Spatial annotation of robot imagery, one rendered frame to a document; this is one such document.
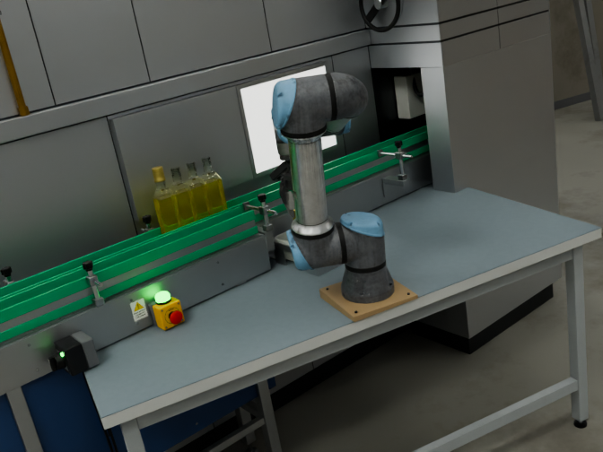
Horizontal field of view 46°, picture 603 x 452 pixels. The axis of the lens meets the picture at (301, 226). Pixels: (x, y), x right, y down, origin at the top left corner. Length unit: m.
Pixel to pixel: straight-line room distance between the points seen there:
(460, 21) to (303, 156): 1.19
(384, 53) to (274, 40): 0.49
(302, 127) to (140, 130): 0.76
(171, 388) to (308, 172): 0.63
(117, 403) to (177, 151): 0.93
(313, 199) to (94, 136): 0.80
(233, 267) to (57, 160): 0.62
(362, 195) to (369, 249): 0.78
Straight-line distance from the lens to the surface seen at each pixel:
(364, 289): 1.97
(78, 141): 2.29
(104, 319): 2.08
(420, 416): 2.83
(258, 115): 2.58
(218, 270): 2.22
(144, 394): 1.82
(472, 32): 2.85
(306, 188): 1.81
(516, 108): 3.10
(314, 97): 1.71
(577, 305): 2.50
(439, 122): 2.78
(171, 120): 2.39
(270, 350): 1.87
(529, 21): 3.15
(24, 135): 2.21
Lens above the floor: 1.64
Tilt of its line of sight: 19 degrees down
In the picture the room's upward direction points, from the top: 10 degrees counter-clockwise
